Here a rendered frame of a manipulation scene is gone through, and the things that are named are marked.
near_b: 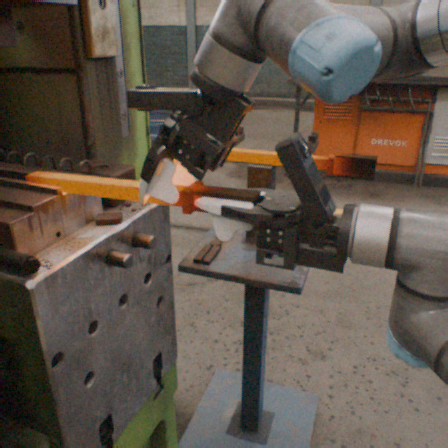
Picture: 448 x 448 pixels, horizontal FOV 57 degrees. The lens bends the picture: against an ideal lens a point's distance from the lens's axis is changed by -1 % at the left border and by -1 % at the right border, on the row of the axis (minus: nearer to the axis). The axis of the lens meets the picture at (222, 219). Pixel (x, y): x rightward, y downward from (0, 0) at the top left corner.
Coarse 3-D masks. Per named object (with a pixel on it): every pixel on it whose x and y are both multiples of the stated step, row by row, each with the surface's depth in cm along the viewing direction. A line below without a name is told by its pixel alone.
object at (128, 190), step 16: (32, 176) 69; (48, 176) 68; (64, 176) 68; (80, 176) 67; (80, 192) 65; (96, 192) 64; (112, 192) 63; (128, 192) 61; (192, 192) 57; (208, 192) 56; (224, 192) 56; (240, 192) 56; (256, 192) 55; (192, 208) 58
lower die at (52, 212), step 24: (0, 168) 76; (24, 168) 79; (0, 192) 67; (24, 192) 67; (48, 192) 67; (0, 216) 61; (24, 216) 61; (48, 216) 65; (72, 216) 70; (0, 240) 61; (24, 240) 61; (48, 240) 66
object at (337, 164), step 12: (240, 156) 90; (252, 156) 89; (264, 156) 88; (276, 156) 87; (312, 156) 87; (324, 156) 87; (336, 156) 83; (348, 156) 83; (360, 156) 83; (372, 156) 83; (324, 168) 85; (336, 168) 85; (348, 168) 84; (360, 168) 83; (372, 168) 82; (372, 180) 82
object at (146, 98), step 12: (144, 84) 56; (132, 96) 55; (144, 96) 54; (156, 96) 53; (168, 96) 53; (180, 96) 52; (192, 96) 51; (132, 108) 56; (144, 108) 55; (156, 108) 54; (168, 108) 53; (180, 108) 52; (192, 108) 52
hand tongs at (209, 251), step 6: (216, 240) 109; (204, 246) 105; (210, 246) 105; (216, 246) 105; (204, 252) 102; (210, 252) 102; (216, 252) 103; (198, 258) 100; (204, 258) 100; (210, 258) 100; (204, 264) 99; (210, 264) 99
